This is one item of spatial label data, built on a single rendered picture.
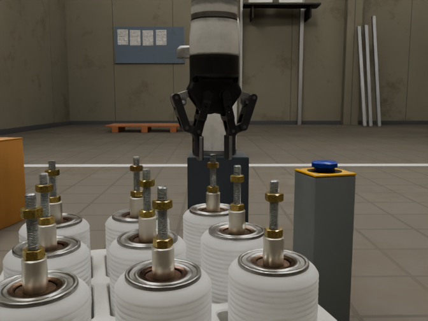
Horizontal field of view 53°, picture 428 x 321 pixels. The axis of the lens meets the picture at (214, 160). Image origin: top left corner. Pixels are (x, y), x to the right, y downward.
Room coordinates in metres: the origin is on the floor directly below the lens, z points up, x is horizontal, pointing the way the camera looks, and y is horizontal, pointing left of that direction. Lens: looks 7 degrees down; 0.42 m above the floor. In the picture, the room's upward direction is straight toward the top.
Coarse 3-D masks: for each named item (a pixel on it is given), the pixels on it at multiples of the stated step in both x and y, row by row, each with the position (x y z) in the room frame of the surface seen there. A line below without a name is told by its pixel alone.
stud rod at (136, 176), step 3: (135, 159) 0.63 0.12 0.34; (138, 159) 0.63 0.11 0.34; (135, 162) 0.63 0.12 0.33; (138, 162) 0.64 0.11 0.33; (135, 165) 0.63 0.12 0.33; (138, 165) 0.63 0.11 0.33; (138, 171) 0.63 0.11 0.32; (135, 174) 0.63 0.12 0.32; (138, 174) 0.63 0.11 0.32; (135, 177) 0.63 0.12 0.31; (138, 177) 0.63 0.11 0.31; (135, 180) 0.63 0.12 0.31; (138, 180) 0.63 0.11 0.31; (135, 183) 0.63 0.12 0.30; (138, 183) 0.63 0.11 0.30; (135, 186) 0.63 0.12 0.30; (138, 186) 0.63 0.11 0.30; (135, 189) 0.63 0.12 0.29; (138, 189) 0.63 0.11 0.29
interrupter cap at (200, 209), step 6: (198, 204) 0.70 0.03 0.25; (204, 204) 0.70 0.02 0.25; (222, 204) 0.70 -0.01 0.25; (228, 204) 0.70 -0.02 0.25; (192, 210) 0.66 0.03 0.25; (198, 210) 0.66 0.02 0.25; (204, 210) 0.67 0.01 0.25; (222, 210) 0.67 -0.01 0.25; (228, 210) 0.66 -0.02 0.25; (204, 216) 0.64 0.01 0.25; (210, 216) 0.63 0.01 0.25; (216, 216) 0.63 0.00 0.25; (222, 216) 0.64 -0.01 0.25
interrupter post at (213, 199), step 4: (208, 192) 0.67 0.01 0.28; (216, 192) 0.67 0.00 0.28; (208, 196) 0.66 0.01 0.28; (212, 196) 0.66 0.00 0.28; (216, 196) 0.66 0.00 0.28; (208, 200) 0.66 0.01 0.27; (212, 200) 0.66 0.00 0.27; (216, 200) 0.66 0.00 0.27; (208, 204) 0.66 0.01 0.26; (212, 204) 0.66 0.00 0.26; (216, 204) 0.66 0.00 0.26; (208, 208) 0.66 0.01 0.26; (212, 208) 0.66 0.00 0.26; (216, 208) 0.66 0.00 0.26; (212, 212) 0.66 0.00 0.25
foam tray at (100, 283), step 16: (96, 256) 0.66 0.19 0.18; (96, 272) 0.59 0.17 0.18; (96, 288) 0.54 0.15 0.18; (96, 304) 0.49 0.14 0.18; (224, 304) 0.49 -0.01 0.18; (96, 320) 0.45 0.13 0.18; (112, 320) 0.45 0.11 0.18; (224, 320) 0.48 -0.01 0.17; (320, 320) 0.45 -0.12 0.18; (336, 320) 0.45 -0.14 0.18
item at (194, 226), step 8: (184, 216) 0.66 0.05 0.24; (192, 216) 0.64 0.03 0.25; (200, 216) 0.64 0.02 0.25; (224, 216) 0.64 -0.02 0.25; (184, 224) 0.66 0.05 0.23; (192, 224) 0.64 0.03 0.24; (200, 224) 0.63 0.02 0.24; (208, 224) 0.62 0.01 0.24; (184, 232) 0.66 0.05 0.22; (192, 232) 0.64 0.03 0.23; (200, 232) 0.63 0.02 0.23; (184, 240) 0.66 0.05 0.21; (192, 240) 0.64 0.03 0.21; (200, 240) 0.63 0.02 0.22; (192, 248) 0.64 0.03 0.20; (200, 248) 0.63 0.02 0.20; (192, 256) 0.64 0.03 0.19; (200, 256) 0.63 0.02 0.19; (200, 264) 0.63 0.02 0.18
